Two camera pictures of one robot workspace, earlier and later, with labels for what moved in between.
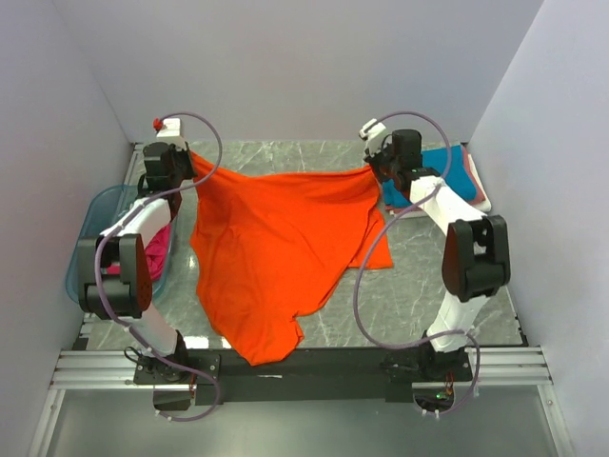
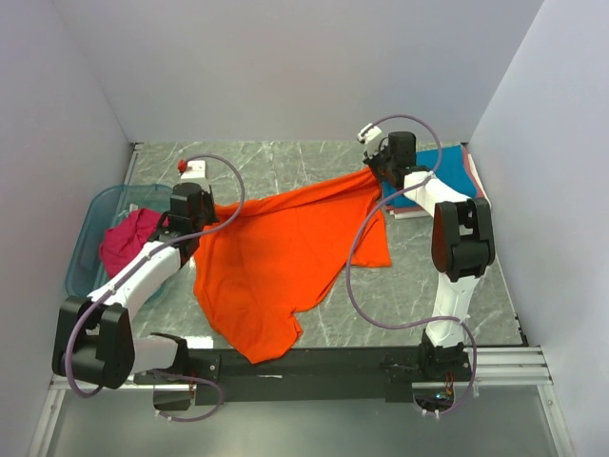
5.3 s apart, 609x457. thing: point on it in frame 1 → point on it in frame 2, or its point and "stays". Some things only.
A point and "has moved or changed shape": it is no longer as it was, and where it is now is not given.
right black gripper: x=373 y=159 stays
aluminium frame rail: x=113 y=370 stays
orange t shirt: x=273 y=248 has moved or changed shape
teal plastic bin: x=103 y=207 stays
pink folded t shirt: x=480 y=197 stays
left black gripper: x=186 y=153 → x=207 y=196
